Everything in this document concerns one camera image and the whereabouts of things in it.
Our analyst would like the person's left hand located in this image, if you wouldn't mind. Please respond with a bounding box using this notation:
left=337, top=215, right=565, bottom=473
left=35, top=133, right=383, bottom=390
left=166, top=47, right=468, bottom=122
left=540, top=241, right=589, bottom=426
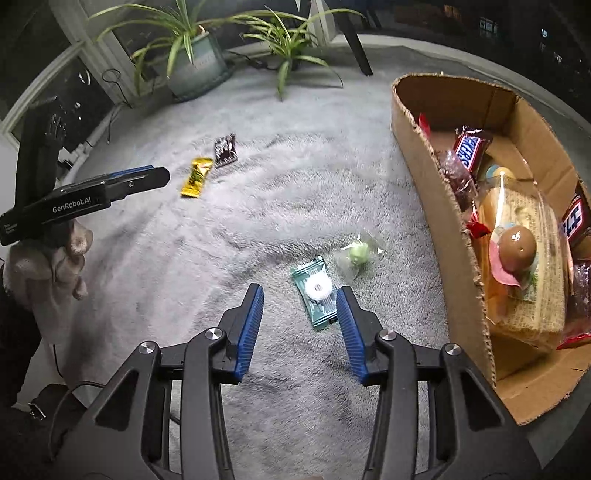
left=9, top=220, right=94, bottom=344

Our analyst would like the black chair leg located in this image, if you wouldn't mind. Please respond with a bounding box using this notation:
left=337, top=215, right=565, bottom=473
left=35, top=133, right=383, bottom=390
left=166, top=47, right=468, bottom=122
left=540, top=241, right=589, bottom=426
left=339, top=18, right=374, bottom=77

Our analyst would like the small brown chocolate bar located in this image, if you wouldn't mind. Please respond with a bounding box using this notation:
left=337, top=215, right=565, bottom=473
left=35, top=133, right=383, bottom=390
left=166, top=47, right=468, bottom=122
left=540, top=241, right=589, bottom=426
left=454, top=126, right=494, bottom=174

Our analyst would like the small spider plant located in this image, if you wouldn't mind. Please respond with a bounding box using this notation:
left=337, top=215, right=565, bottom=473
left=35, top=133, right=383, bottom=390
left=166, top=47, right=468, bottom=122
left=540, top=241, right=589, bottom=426
left=231, top=4, right=365, bottom=101

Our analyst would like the potted plant in grey pot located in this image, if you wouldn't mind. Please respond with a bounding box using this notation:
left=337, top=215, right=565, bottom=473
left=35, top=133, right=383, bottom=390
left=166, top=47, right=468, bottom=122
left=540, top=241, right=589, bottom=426
left=88, top=0, right=232, bottom=102

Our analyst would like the yellow snack packet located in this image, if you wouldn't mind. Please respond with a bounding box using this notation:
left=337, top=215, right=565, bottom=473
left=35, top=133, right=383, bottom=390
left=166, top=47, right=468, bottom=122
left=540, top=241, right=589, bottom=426
left=180, top=158, right=214, bottom=199

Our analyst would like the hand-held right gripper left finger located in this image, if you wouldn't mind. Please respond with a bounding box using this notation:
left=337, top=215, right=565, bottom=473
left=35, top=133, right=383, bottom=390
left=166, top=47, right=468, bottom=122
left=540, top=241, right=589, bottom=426
left=53, top=283, right=266, bottom=480

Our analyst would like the yellow ball candy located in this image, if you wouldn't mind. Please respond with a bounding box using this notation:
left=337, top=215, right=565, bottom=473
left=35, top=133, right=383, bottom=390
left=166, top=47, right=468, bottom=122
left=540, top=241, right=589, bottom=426
left=485, top=164, right=516, bottom=186

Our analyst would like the dark cloth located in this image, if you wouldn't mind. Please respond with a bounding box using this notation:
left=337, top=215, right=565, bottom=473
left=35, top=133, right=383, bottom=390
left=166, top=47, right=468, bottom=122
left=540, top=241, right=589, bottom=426
left=0, top=383, right=100, bottom=480

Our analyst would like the green packet with white ring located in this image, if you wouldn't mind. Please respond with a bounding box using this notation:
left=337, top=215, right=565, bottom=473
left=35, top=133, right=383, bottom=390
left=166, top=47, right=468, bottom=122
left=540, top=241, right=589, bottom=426
left=291, top=256, right=340, bottom=332

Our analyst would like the large brown chocolate bar bag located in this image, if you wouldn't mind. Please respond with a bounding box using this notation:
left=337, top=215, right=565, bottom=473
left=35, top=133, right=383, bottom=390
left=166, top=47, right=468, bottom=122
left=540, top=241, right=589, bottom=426
left=560, top=182, right=591, bottom=246

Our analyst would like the cardboard box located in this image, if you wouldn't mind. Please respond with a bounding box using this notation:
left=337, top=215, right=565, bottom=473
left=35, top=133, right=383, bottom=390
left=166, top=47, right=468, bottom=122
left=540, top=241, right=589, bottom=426
left=391, top=73, right=591, bottom=426

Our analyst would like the clear wrapped bread package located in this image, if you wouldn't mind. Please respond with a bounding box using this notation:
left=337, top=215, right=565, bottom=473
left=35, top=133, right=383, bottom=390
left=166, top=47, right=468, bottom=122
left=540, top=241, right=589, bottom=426
left=478, top=178, right=573, bottom=354

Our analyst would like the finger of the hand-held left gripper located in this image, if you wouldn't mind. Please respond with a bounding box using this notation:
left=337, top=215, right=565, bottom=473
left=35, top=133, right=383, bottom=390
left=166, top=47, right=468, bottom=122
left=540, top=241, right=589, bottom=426
left=104, top=167, right=171, bottom=202
left=60, top=165, right=155, bottom=188

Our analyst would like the black cable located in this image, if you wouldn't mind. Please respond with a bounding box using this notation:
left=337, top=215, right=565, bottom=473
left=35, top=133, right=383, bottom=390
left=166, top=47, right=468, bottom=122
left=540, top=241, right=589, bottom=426
left=102, top=68, right=136, bottom=108

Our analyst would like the dark red cake packet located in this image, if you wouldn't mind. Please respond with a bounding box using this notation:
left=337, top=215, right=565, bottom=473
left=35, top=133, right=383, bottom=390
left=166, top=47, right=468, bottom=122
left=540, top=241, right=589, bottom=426
left=417, top=112, right=491, bottom=240

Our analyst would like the green candy in clear wrapper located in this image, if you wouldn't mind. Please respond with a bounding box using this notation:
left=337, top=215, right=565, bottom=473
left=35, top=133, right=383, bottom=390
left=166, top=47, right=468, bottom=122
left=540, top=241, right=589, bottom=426
left=336, top=231, right=385, bottom=280

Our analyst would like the dark brown small snack packet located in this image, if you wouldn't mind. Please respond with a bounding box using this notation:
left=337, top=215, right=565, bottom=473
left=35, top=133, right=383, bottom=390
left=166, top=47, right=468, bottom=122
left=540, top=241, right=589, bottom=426
left=213, top=134, right=239, bottom=168

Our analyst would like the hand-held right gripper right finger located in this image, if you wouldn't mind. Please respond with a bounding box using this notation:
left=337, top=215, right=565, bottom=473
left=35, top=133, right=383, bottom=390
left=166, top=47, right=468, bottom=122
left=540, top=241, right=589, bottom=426
left=335, top=285, right=541, bottom=480

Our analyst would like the brown ball candy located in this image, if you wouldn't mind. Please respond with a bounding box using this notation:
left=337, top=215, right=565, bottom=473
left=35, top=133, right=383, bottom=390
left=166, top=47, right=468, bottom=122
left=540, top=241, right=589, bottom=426
left=488, top=222, right=542, bottom=291

